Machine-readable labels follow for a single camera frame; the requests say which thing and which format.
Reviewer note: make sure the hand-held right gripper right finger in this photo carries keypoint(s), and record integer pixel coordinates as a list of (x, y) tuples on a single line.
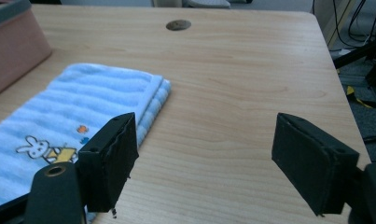
[(310, 165)]

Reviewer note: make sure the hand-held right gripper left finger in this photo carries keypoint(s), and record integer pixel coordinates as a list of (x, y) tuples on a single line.
[(109, 165)]

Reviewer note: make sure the light blue striped towel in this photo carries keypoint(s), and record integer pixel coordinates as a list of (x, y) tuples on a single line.
[(83, 102)]

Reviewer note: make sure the black metal stand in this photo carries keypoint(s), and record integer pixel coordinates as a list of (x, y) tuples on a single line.
[(364, 53)]

